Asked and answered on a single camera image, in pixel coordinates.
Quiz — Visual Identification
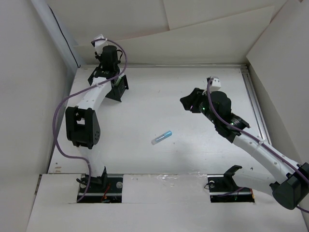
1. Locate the aluminium rail right edge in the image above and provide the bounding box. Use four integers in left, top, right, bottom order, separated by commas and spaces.
240, 66, 272, 145

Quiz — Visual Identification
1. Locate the blue highlighter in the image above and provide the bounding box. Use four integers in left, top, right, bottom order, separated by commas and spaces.
151, 130, 172, 145

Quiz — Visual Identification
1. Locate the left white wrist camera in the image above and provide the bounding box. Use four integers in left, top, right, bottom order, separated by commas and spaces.
91, 34, 108, 55

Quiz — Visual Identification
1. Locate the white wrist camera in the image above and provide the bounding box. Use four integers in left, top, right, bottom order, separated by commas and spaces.
91, 34, 108, 55
207, 76, 221, 91

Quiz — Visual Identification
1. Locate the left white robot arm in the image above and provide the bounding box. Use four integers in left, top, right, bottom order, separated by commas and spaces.
65, 45, 129, 192

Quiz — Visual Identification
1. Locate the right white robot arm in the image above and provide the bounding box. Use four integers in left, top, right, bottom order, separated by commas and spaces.
180, 88, 309, 210

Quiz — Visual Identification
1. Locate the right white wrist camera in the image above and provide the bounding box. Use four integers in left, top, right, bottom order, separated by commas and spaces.
207, 76, 221, 91

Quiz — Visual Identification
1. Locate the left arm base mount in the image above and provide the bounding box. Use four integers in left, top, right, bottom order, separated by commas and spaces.
78, 174, 123, 203

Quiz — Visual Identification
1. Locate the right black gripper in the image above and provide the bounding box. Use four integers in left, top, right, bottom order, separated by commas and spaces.
180, 87, 219, 125

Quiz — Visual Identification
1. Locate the black two-compartment organizer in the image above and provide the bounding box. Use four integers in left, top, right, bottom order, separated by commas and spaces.
88, 67, 129, 102

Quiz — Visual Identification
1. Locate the green highlighter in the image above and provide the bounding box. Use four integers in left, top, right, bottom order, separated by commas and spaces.
114, 77, 121, 86

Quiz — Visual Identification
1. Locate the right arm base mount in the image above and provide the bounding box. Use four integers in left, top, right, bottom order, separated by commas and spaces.
204, 165, 255, 203

